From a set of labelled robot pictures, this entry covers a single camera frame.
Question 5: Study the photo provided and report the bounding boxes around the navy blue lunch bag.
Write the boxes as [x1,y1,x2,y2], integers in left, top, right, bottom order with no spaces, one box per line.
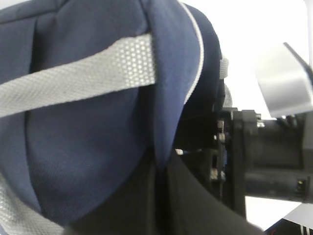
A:
[0,0,224,235]

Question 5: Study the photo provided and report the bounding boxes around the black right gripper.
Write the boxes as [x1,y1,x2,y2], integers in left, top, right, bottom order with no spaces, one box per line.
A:
[211,109,258,217]

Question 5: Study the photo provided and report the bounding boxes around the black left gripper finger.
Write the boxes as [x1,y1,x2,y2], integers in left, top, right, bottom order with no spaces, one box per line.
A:
[64,153,262,235]

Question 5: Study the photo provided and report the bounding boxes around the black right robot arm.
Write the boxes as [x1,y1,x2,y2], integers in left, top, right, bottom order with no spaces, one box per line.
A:
[211,108,313,216]

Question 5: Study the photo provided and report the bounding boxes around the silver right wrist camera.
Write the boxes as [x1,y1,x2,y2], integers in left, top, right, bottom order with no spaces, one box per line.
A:
[254,43,313,118]

